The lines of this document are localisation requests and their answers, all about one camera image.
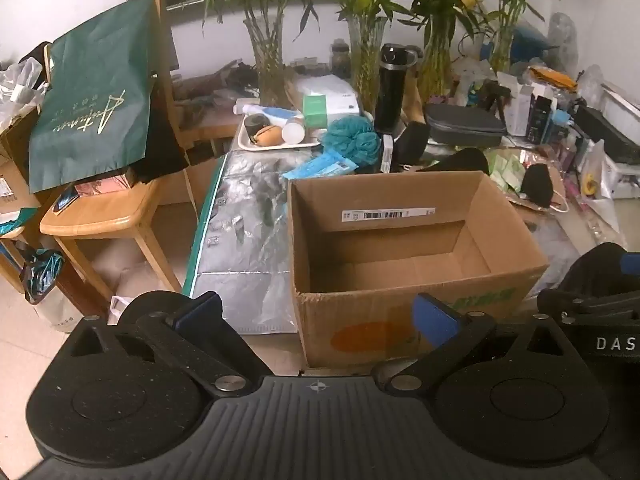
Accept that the printed white plastic bag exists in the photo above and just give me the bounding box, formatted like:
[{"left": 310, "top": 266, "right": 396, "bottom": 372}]
[{"left": 452, "top": 57, "right": 496, "bottom": 106}]

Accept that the beige paper bag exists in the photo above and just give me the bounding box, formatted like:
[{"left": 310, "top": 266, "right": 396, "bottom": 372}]
[{"left": 32, "top": 287, "right": 83, "bottom": 333}]

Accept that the blue plastic packet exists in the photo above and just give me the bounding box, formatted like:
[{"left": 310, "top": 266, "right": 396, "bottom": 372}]
[{"left": 282, "top": 155, "right": 358, "bottom": 180}]

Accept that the grey zip case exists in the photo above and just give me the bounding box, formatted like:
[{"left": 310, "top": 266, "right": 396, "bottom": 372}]
[{"left": 424, "top": 103, "right": 508, "bottom": 148}]

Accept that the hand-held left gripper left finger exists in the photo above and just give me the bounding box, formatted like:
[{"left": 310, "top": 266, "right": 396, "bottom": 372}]
[{"left": 65, "top": 291, "right": 262, "bottom": 398}]

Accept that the green tote bag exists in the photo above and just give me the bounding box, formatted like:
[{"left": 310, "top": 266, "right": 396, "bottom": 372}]
[{"left": 28, "top": 0, "right": 158, "bottom": 194}]

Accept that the mini black tripod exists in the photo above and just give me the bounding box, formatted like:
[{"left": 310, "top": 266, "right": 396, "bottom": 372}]
[{"left": 477, "top": 82, "right": 513, "bottom": 116}]

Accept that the yellow packet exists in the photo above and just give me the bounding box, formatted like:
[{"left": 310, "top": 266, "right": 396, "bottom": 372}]
[{"left": 529, "top": 66, "right": 576, "bottom": 88}]

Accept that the dark phone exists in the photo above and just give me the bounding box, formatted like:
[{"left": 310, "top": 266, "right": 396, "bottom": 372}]
[{"left": 52, "top": 191, "right": 81, "bottom": 213}]

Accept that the white round jar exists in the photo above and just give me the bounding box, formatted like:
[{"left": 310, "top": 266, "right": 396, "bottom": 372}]
[{"left": 281, "top": 119, "right": 306, "bottom": 144}]

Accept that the black soft case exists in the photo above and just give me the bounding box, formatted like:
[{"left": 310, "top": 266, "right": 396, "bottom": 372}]
[{"left": 395, "top": 121, "right": 432, "bottom": 171}]

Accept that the white container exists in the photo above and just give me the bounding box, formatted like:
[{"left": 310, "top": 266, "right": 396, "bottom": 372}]
[{"left": 600, "top": 82, "right": 640, "bottom": 121}]

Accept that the green white wipes packet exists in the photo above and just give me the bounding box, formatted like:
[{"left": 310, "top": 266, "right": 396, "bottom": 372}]
[
  {"left": 502, "top": 157, "right": 526, "bottom": 192},
  {"left": 487, "top": 154, "right": 508, "bottom": 186}
]

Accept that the blue carton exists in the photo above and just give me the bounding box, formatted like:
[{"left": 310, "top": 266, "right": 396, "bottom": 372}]
[{"left": 550, "top": 110, "right": 573, "bottom": 143}]

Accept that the black thermos bottle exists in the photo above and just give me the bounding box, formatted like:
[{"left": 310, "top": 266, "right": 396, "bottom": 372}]
[{"left": 374, "top": 44, "right": 420, "bottom": 133}]

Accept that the brown paper bag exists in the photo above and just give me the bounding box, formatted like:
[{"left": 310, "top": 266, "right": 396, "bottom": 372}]
[{"left": 402, "top": 72, "right": 426, "bottom": 121}]

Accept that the dark glass jar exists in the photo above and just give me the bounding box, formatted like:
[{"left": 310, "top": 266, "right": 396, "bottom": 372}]
[{"left": 330, "top": 40, "right": 352, "bottom": 72}]

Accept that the teal bath pouf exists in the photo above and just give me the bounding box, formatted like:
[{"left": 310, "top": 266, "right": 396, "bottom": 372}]
[{"left": 320, "top": 116, "right": 383, "bottom": 166}]

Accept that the wooden side table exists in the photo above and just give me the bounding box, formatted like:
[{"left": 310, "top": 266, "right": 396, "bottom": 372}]
[{"left": 170, "top": 62, "right": 261, "bottom": 153}]

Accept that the black oblong case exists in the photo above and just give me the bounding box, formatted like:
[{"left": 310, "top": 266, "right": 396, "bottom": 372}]
[{"left": 572, "top": 105, "right": 640, "bottom": 163}]

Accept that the small black box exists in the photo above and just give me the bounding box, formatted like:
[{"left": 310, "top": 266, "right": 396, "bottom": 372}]
[{"left": 378, "top": 134, "right": 396, "bottom": 173}]

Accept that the white tray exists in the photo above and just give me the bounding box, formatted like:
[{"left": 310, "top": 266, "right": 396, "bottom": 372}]
[{"left": 237, "top": 112, "right": 326, "bottom": 151}]

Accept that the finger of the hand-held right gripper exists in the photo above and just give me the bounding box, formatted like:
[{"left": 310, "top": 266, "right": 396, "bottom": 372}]
[
  {"left": 557, "top": 242, "right": 640, "bottom": 301},
  {"left": 536, "top": 287, "right": 640, "bottom": 327}
]

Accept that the lucky bamboo in glass vase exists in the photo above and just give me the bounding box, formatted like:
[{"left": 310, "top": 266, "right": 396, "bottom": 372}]
[
  {"left": 320, "top": 0, "right": 401, "bottom": 111},
  {"left": 185, "top": 0, "right": 321, "bottom": 108},
  {"left": 395, "top": 0, "right": 476, "bottom": 98},
  {"left": 470, "top": 0, "right": 586, "bottom": 73}
]

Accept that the white open carton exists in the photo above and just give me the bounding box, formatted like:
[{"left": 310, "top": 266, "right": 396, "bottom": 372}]
[{"left": 497, "top": 72, "right": 533, "bottom": 136}]

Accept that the wooden chair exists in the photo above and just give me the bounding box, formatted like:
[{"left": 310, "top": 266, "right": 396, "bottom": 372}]
[{"left": 39, "top": 0, "right": 251, "bottom": 306}]

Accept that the blue plastic object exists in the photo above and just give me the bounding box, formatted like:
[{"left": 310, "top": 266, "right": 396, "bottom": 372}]
[{"left": 512, "top": 22, "right": 558, "bottom": 56}]

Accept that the teal black bag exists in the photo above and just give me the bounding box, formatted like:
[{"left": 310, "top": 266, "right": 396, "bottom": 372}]
[{"left": 20, "top": 247, "right": 66, "bottom": 306}]

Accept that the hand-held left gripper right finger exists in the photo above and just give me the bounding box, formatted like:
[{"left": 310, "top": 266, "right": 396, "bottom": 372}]
[{"left": 372, "top": 292, "right": 583, "bottom": 396}]

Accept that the green white tissue pack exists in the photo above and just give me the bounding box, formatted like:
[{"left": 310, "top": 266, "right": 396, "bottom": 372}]
[{"left": 302, "top": 92, "right": 330, "bottom": 128}]

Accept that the clear plastic bag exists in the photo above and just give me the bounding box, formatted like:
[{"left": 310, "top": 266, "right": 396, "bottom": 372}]
[{"left": 0, "top": 57, "right": 51, "bottom": 128}]

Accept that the brown cardboard box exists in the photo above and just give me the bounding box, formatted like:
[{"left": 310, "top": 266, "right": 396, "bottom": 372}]
[{"left": 287, "top": 171, "right": 551, "bottom": 368}]

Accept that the white blue lotion tube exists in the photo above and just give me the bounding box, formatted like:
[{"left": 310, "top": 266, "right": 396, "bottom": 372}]
[{"left": 235, "top": 101, "right": 301, "bottom": 122}]

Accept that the black carton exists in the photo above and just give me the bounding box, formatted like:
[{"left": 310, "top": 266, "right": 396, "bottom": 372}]
[{"left": 525, "top": 95, "right": 556, "bottom": 143}]

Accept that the pink book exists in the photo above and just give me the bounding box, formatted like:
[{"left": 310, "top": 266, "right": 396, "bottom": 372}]
[{"left": 72, "top": 172, "right": 138, "bottom": 198}]

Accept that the white plastic-wrapped pack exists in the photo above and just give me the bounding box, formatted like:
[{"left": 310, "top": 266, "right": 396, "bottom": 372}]
[{"left": 295, "top": 76, "right": 362, "bottom": 116}]

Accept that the silver foil mat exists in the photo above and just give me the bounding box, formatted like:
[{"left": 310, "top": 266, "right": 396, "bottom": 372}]
[{"left": 182, "top": 151, "right": 601, "bottom": 336}]

